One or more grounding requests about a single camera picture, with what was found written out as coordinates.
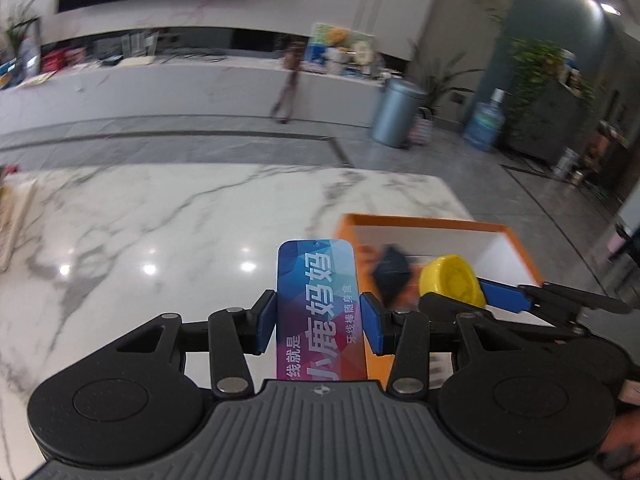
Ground black tube with label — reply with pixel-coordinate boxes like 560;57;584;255
371;245;422;310

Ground blue red colourful tin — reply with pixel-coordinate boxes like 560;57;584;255
276;240;367;382

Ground yellow tape measure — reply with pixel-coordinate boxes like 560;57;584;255
418;255;486;309

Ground right hand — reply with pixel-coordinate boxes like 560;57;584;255
594;410;640;479

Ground orange storage box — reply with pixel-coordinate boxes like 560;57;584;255
333;212;556;391

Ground blue water jug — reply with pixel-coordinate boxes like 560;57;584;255
463;88;504;152

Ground dark grey cabinet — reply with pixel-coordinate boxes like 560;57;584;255
506;80;589;166

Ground pastel woven basket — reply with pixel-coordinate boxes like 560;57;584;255
408;107;434;146

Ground grey metal trash can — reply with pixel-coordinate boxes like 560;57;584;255
370;78;426;148

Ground white tv console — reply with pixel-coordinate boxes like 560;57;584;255
1;56;382;133

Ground green potted plant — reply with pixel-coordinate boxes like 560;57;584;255
407;42;484;116

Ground picture board with toys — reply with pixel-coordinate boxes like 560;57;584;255
304;23;384;79

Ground stack of books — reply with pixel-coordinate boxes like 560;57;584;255
0;165;37;273

